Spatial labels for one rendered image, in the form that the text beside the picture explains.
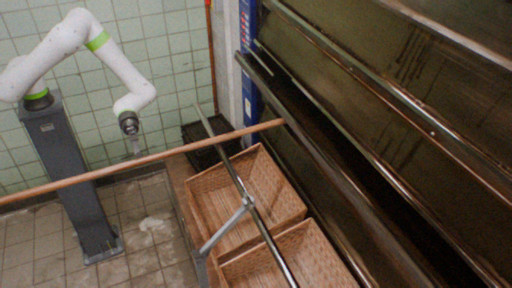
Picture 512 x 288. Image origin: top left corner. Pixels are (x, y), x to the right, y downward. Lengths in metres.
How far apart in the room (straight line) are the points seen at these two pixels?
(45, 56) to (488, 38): 1.54
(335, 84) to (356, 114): 0.16
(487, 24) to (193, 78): 2.34
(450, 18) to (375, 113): 0.41
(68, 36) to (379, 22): 1.16
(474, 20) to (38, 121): 1.90
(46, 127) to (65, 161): 0.24
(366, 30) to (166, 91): 2.01
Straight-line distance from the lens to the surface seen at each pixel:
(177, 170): 2.51
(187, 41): 2.85
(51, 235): 3.22
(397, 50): 1.13
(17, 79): 1.92
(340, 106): 1.39
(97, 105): 2.96
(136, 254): 2.88
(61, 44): 1.73
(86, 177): 1.69
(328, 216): 1.73
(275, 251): 1.34
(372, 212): 1.15
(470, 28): 0.97
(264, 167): 2.20
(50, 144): 2.28
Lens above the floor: 2.27
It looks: 40 degrees down
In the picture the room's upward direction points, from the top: 1 degrees counter-clockwise
